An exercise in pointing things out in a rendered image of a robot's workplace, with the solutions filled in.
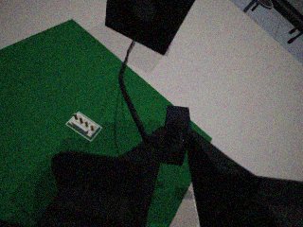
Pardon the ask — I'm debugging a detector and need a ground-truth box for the green circuit board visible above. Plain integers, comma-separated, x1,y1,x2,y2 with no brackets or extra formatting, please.
0,19,192,227

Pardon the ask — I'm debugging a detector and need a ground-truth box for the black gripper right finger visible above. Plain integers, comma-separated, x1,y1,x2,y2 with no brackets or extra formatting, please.
187,130,303,227

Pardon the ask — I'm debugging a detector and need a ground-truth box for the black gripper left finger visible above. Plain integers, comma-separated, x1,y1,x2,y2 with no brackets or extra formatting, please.
51,140,163,227

